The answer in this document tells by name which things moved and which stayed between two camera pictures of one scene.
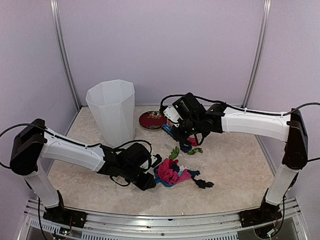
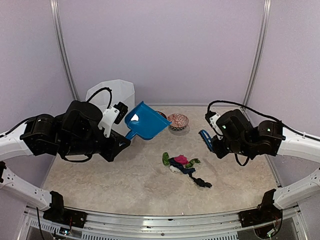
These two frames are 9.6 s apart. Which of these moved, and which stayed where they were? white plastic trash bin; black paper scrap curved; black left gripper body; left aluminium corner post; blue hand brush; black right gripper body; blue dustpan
Moved: blue dustpan; blue hand brush; black right gripper body; black left gripper body
Stayed: white plastic trash bin; black paper scrap curved; left aluminium corner post
